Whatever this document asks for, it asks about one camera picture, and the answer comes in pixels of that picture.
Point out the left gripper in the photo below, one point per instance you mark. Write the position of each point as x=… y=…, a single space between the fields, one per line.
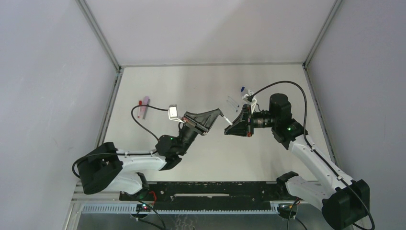
x=195 y=126

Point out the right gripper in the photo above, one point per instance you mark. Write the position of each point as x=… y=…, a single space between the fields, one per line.
x=247 y=120

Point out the thin white black-tip pen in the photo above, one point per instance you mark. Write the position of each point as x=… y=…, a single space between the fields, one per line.
x=226 y=119

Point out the grey pen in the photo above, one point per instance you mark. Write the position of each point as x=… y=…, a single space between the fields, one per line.
x=144 y=114

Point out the pink highlighter pen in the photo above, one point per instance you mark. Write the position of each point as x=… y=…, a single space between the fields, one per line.
x=146 y=100

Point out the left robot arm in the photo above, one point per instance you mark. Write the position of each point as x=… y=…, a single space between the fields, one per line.
x=108 y=168

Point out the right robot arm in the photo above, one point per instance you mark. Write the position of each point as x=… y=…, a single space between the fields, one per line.
x=342 y=200

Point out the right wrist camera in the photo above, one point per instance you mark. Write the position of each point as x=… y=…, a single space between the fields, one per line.
x=247 y=96

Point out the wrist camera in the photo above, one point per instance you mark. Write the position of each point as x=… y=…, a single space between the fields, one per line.
x=247 y=96
x=173 y=113

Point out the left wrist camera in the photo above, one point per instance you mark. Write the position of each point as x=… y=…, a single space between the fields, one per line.
x=173 y=113

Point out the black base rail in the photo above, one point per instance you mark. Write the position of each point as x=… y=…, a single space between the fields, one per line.
x=216 y=196

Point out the aluminium frame rails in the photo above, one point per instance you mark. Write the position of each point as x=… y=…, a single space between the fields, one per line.
x=119 y=211

